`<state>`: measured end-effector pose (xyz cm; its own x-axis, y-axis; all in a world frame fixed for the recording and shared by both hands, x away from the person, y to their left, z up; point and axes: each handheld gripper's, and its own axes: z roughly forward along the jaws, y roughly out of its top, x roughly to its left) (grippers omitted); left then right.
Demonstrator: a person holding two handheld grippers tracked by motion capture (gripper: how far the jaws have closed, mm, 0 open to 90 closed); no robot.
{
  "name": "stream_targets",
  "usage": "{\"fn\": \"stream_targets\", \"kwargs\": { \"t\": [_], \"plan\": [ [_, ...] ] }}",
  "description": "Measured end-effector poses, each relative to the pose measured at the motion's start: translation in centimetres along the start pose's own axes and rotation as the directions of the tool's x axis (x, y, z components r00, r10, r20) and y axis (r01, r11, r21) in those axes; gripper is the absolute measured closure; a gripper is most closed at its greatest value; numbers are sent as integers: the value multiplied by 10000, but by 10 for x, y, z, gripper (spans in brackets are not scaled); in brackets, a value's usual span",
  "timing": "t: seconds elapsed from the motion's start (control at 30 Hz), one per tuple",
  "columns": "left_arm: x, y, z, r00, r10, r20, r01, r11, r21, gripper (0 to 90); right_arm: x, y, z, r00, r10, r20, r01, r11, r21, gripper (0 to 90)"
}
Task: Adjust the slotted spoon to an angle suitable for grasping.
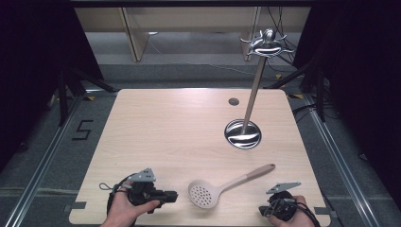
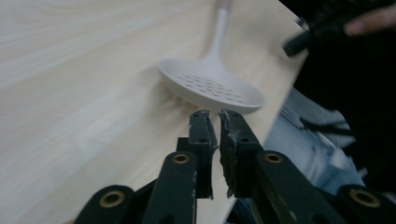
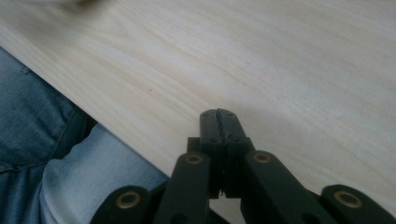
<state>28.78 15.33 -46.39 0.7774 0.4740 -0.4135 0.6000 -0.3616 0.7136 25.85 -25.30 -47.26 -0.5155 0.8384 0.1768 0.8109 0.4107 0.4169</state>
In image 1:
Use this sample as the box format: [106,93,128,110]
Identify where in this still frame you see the metal utensil rack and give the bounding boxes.
[223,28,296,150]

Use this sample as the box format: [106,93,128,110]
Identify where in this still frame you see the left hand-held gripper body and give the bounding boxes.
[126,167,168,216]

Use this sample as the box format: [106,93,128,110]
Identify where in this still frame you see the thin white floor cable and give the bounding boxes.
[145,31,278,81]

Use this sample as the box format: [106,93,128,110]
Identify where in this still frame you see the light wooden background table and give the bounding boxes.
[74,6,313,62]

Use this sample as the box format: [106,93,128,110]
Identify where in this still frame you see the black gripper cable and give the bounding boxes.
[266,197,322,227]
[106,175,137,218]

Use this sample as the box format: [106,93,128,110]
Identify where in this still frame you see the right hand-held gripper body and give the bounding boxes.
[265,181,303,222]

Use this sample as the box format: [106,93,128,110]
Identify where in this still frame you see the pink slotted spoon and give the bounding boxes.
[187,163,276,210]

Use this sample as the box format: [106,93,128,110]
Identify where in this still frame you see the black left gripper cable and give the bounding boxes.
[106,175,137,218]

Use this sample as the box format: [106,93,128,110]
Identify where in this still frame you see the dark curtain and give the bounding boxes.
[0,0,105,173]
[291,0,401,211]

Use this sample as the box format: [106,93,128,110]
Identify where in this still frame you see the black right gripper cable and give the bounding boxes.
[266,197,322,227]

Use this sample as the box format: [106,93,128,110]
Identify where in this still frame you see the black hanging cables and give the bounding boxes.
[260,6,305,69]

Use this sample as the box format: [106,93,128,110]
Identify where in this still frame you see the person's right hand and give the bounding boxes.
[268,195,317,227]

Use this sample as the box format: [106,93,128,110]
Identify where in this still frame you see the grey looped cable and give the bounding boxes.
[98,182,133,193]

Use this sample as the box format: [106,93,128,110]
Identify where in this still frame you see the black metal stand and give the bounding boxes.
[263,56,332,123]
[46,66,118,128]

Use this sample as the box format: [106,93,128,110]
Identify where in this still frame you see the person's left hand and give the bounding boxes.
[99,188,161,227]

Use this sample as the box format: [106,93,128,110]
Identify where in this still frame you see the aluminium floor rail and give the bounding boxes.
[283,89,379,227]
[3,88,121,227]

